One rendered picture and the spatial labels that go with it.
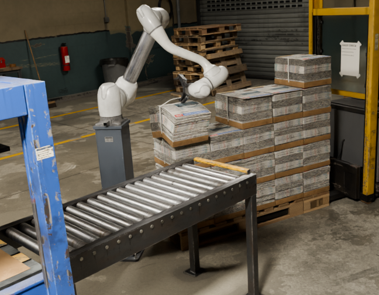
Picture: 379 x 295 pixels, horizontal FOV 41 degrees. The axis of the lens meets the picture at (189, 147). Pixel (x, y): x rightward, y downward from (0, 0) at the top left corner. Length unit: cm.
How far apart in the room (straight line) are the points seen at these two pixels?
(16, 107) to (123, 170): 193
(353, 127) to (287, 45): 670
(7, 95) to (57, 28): 890
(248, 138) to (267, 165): 30
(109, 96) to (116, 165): 48
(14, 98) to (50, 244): 52
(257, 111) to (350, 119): 117
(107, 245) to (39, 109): 78
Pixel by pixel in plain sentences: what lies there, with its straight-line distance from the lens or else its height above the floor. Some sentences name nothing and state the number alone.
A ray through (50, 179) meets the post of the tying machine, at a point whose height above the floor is 122.
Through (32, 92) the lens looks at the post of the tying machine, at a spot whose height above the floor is 152.
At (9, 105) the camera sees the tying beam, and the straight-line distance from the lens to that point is 164.
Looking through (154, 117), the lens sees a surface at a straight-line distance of 362.
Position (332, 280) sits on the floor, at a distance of 345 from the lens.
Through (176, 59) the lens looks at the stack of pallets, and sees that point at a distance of 1042.
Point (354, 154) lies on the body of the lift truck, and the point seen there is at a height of 36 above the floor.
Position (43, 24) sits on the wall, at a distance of 1038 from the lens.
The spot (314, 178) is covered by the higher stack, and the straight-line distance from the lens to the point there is 434.
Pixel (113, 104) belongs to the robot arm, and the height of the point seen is 114.
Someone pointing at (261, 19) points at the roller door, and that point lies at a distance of 1160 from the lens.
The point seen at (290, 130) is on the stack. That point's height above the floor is 74.
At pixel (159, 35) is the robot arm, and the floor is 157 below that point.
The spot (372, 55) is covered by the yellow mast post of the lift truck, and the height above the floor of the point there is 128.
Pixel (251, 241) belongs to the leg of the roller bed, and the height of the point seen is 39.
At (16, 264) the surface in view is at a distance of 217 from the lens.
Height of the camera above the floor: 176
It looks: 16 degrees down
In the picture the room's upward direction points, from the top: 4 degrees counter-clockwise
